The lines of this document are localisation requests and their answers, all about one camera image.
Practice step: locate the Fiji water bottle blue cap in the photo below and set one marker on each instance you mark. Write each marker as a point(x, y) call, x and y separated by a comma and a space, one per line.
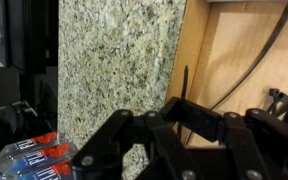
point(47, 173)
point(34, 142)
point(40, 157)

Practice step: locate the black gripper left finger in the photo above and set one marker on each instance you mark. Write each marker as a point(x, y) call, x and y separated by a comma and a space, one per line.
point(117, 133)

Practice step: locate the cardboard box cover white rim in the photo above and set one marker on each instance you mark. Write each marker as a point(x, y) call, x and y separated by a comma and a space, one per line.
point(237, 50)

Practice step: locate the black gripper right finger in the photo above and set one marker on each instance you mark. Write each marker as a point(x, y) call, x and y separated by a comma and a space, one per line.
point(267, 140)

